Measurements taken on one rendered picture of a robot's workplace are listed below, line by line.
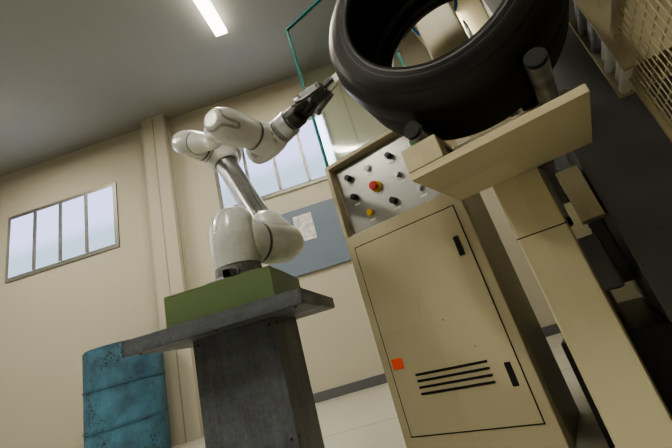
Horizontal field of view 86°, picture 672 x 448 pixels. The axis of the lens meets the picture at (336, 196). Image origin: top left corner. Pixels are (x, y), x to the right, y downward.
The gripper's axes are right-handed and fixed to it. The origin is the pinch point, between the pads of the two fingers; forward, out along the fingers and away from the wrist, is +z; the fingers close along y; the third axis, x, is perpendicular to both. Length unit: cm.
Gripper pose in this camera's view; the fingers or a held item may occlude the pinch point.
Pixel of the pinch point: (335, 79)
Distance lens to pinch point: 118.2
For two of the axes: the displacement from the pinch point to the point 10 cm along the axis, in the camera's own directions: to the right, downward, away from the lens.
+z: 7.2, -5.4, -4.4
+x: 3.7, 8.3, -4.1
